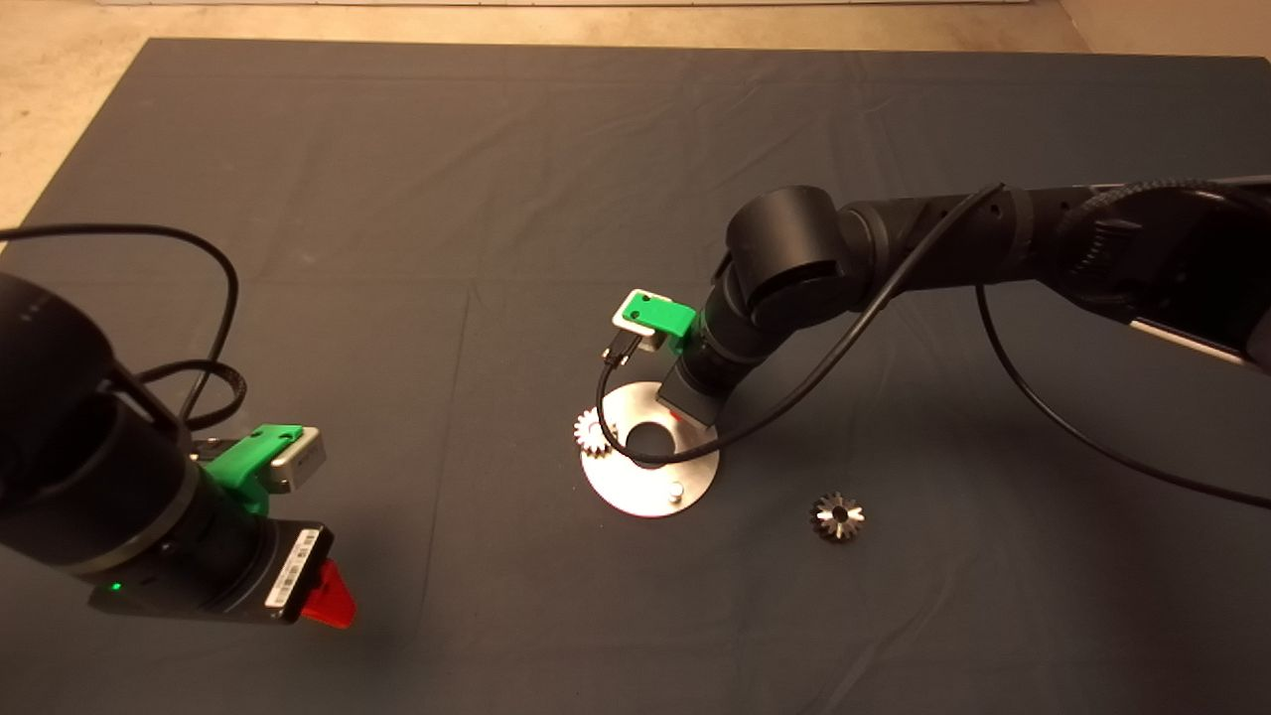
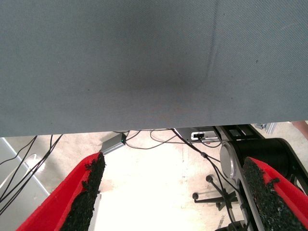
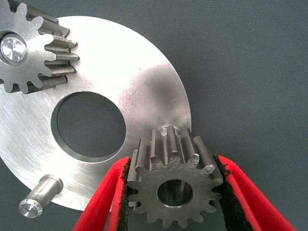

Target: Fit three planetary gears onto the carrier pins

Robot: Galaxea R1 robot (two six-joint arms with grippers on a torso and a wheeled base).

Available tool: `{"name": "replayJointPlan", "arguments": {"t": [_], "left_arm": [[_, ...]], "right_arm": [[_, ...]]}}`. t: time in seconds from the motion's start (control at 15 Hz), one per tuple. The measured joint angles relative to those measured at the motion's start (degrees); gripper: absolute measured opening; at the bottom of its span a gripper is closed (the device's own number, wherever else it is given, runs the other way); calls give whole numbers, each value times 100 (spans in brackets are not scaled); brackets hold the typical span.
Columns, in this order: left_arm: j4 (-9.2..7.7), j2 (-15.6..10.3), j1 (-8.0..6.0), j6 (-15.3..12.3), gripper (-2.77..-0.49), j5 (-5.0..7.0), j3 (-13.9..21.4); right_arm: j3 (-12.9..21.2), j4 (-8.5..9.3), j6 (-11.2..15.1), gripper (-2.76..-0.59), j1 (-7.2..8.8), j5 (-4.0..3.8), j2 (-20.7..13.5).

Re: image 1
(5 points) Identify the dark grey table cloth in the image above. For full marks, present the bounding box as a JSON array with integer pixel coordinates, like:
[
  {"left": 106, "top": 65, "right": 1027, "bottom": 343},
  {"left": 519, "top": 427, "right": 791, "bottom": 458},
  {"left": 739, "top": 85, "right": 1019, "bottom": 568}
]
[{"left": 0, "top": 38, "right": 1271, "bottom": 715}]

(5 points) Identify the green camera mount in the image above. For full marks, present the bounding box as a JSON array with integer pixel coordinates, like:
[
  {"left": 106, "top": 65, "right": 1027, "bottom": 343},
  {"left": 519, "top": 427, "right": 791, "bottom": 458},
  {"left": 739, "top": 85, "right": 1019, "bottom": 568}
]
[
  {"left": 204, "top": 424, "right": 304, "bottom": 517},
  {"left": 616, "top": 291, "right": 698, "bottom": 355}
]

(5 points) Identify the round metal carrier plate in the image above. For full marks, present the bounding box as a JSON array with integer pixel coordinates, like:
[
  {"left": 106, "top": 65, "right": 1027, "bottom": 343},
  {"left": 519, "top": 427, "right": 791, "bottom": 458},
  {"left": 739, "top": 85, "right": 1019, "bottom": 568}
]
[{"left": 581, "top": 381, "right": 721, "bottom": 518}]

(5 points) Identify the steel planetary gear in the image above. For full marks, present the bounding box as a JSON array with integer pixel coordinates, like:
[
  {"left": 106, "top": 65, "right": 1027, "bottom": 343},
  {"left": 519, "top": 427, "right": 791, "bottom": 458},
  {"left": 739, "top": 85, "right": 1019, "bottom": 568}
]
[
  {"left": 573, "top": 407, "right": 619, "bottom": 459},
  {"left": 808, "top": 493, "right": 866, "bottom": 543}
]

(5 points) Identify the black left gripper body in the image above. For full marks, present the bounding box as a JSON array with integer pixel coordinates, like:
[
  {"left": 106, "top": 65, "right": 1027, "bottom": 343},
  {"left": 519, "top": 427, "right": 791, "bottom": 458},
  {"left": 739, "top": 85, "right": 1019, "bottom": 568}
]
[{"left": 89, "top": 487, "right": 334, "bottom": 625}]

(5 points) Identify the thick black braided cable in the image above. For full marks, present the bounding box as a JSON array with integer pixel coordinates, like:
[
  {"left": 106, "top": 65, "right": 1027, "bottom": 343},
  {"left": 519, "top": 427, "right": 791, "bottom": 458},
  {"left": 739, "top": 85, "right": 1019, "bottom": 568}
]
[
  {"left": 134, "top": 359, "right": 247, "bottom": 431},
  {"left": 1058, "top": 177, "right": 1271, "bottom": 249}
]

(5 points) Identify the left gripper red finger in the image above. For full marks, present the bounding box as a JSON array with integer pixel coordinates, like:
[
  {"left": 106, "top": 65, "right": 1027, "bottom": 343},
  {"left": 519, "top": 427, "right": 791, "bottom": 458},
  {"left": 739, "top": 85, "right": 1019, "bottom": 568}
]
[{"left": 301, "top": 559, "right": 356, "bottom": 630}]

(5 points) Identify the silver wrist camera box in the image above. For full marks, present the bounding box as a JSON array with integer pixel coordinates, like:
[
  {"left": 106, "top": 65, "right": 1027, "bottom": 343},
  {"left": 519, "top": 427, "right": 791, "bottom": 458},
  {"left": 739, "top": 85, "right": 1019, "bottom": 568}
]
[
  {"left": 268, "top": 427, "right": 327, "bottom": 495},
  {"left": 610, "top": 288, "right": 668, "bottom": 355}
]

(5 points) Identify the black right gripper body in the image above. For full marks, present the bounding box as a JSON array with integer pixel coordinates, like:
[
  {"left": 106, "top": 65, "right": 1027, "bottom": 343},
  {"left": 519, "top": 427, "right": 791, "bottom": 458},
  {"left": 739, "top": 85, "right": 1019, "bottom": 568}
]
[{"left": 655, "top": 343, "right": 758, "bottom": 430}]

